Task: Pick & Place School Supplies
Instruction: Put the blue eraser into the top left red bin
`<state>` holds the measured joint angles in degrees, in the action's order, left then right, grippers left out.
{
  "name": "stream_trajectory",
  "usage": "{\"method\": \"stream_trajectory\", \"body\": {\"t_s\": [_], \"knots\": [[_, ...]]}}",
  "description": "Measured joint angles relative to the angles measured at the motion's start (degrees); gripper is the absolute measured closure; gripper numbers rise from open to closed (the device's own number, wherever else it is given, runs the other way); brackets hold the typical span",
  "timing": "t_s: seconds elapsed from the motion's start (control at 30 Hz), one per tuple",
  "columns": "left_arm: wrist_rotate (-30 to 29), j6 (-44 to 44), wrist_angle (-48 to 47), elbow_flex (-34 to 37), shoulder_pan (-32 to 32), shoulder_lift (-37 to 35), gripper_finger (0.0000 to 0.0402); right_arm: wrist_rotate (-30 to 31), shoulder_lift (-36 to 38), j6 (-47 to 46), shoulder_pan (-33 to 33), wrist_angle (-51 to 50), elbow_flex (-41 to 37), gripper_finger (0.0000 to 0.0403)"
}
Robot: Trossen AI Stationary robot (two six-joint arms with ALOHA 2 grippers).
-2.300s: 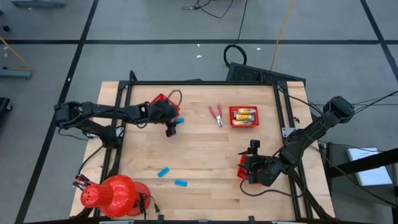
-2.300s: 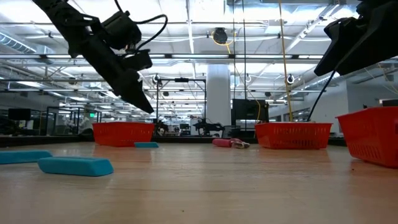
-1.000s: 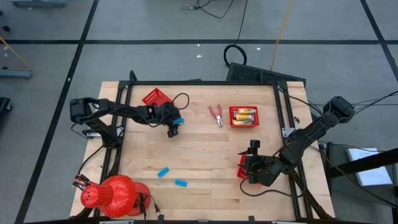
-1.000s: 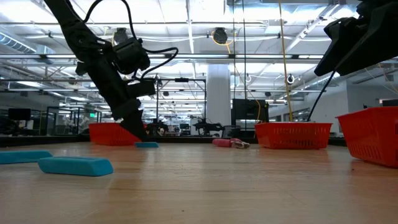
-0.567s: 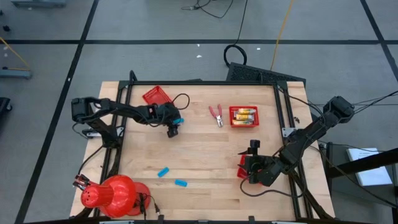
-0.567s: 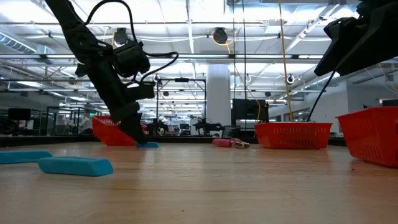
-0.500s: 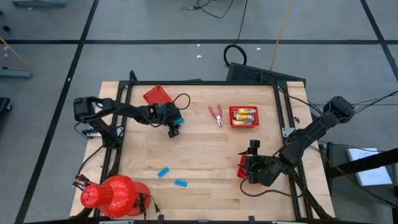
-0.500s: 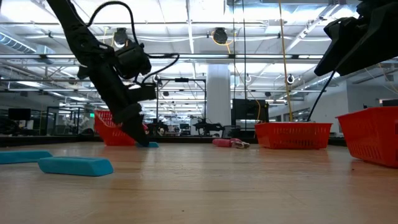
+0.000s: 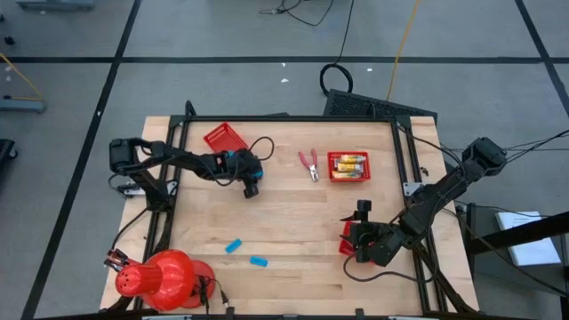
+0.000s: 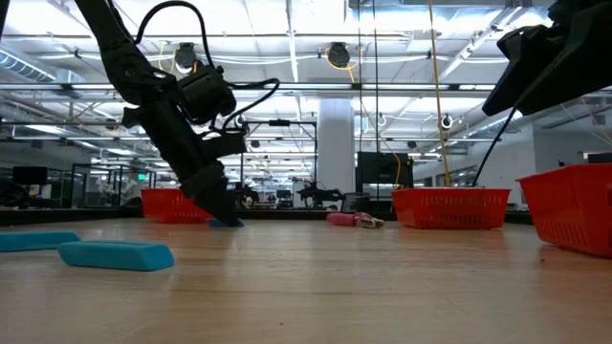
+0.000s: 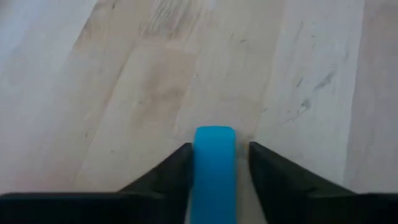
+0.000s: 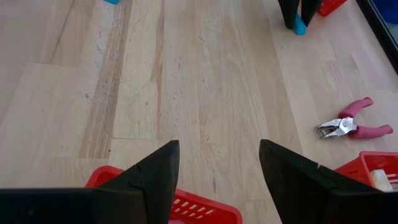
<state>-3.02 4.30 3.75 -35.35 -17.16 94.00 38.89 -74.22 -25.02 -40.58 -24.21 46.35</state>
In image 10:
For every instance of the red plastic basket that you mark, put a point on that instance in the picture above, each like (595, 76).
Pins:
(449, 208)
(162, 205)
(574, 210)

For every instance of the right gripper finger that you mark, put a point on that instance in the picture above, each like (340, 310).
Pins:
(564, 76)

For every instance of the distant black rig frame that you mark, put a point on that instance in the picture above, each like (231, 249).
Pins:
(287, 122)

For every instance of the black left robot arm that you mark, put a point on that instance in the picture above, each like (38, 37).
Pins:
(119, 48)

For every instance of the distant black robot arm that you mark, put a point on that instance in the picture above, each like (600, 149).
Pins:
(319, 195)

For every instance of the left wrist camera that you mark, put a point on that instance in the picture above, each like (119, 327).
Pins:
(227, 144)

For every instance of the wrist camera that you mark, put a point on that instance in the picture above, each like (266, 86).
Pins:
(227, 144)
(526, 45)

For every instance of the distant black monitor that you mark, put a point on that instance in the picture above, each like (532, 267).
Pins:
(29, 175)

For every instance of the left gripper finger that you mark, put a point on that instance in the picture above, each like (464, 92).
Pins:
(217, 203)

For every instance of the black mesh computer case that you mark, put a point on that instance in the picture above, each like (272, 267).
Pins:
(382, 172)

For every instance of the white building pillar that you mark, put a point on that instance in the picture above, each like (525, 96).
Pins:
(336, 143)

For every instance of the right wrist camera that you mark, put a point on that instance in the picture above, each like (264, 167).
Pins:
(526, 45)

